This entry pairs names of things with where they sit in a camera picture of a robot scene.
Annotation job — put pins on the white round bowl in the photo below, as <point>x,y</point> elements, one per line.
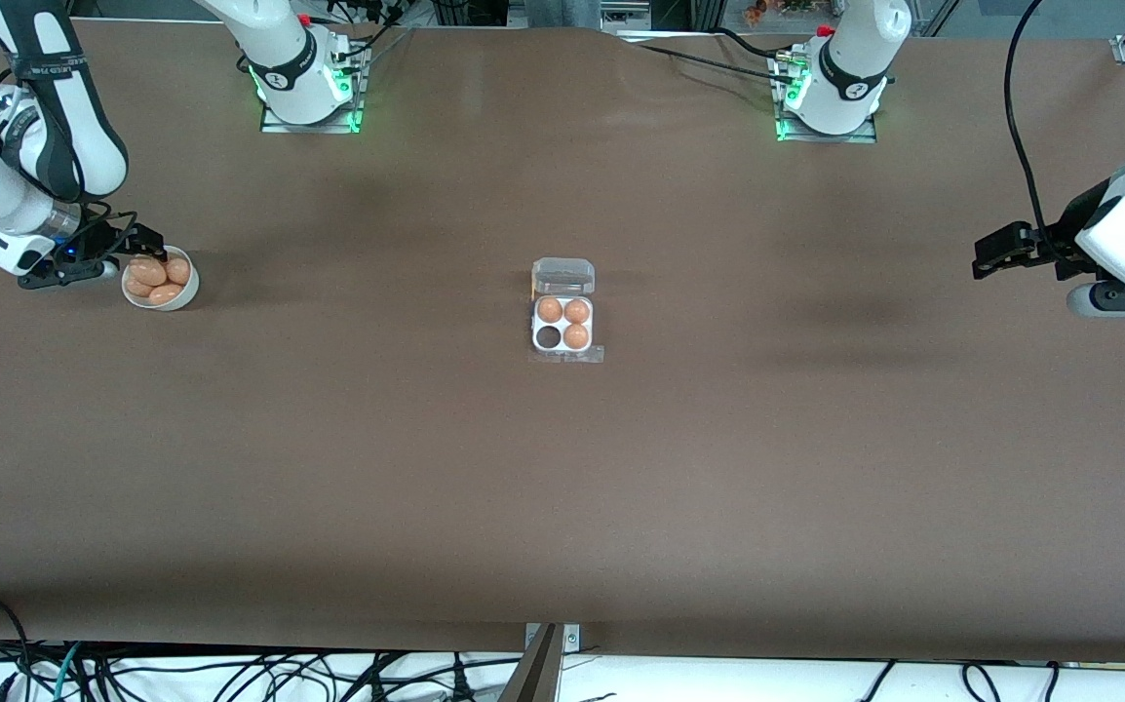
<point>193,285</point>

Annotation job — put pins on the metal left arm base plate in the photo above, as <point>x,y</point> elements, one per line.
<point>865,135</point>

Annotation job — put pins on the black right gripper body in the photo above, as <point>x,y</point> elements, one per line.
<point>104,240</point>

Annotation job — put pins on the silver metal bracket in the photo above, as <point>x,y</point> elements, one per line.
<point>572,639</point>

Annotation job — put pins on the clear plastic egg box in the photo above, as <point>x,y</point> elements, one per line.
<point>562,325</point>

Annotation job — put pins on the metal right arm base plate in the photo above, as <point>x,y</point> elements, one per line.
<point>275,125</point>

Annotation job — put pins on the dark grey mounting bar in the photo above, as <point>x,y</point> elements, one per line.
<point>535,678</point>

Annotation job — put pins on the orange background object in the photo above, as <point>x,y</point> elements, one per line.
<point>756,12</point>

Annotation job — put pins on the white sheet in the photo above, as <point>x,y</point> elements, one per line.
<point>718,682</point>

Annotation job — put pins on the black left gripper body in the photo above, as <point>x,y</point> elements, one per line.
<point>1052,239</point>

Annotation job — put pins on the brown table cover mat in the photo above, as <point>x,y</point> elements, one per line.
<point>562,487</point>

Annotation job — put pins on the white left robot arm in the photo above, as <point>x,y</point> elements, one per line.
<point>845,78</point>

